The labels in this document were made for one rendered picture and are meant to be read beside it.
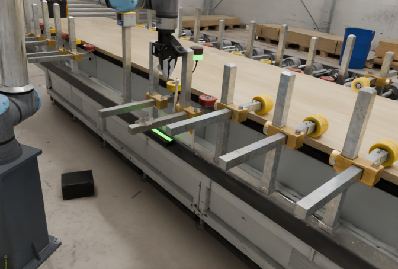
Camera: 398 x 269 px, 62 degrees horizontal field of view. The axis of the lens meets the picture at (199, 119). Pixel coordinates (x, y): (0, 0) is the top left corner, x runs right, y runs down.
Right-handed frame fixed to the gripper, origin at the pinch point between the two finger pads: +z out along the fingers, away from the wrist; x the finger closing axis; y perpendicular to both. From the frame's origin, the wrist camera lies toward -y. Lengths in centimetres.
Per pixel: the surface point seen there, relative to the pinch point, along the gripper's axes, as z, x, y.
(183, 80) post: 1.3, -6.1, -3.6
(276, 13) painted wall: 41, -728, 466
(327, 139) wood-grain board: 11, -27, -63
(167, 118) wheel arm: 14.9, 6.1, -8.7
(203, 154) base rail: 30.9, -5.9, -19.9
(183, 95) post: 7.9, -6.0, -4.2
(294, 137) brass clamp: 5, -5, -61
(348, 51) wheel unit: -6, -115, -24
